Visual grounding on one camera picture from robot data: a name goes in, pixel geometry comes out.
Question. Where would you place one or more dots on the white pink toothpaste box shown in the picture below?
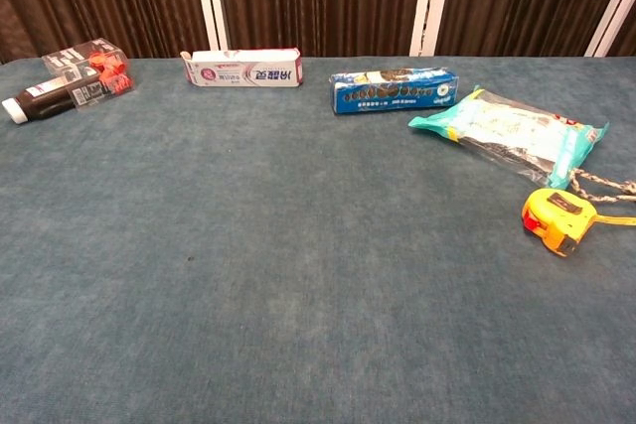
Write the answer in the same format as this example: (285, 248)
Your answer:
(243, 74)

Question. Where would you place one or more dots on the white partition post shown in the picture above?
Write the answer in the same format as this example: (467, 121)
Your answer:
(611, 17)
(211, 2)
(429, 2)

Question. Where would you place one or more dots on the yellow tape measure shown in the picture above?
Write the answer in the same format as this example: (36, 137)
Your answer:
(556, 218)

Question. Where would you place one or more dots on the brown bottle with white cap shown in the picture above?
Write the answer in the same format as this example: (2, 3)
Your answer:
(45, 98)

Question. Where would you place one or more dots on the blue cookie box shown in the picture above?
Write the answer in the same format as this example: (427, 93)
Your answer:
(387, 96)

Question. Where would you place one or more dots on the blue felt table cover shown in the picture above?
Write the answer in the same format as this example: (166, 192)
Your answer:
(248, 320)

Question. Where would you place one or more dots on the clear box with red caps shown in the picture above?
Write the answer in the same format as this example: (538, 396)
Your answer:
(109, 71)

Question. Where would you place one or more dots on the teal clear snack packet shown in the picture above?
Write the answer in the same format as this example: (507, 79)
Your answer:
(502, 126)

